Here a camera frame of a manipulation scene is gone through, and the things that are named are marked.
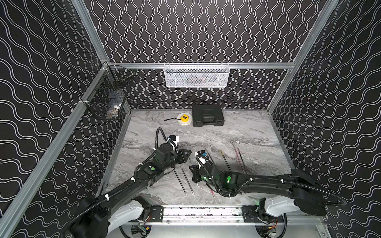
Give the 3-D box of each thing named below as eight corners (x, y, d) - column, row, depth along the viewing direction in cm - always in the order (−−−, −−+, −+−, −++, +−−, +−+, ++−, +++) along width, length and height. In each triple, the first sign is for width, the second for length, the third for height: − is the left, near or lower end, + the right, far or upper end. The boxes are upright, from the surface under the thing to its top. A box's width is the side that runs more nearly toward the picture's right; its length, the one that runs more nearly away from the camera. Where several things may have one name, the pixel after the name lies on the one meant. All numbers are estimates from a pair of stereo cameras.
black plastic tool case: (191, 128, 112) (191, 122, 107) (191, 107, 126) (191, 101, 121) (223, 128, 112) (224, 122, 107) (219, 107, 126) (220, 101, 121)
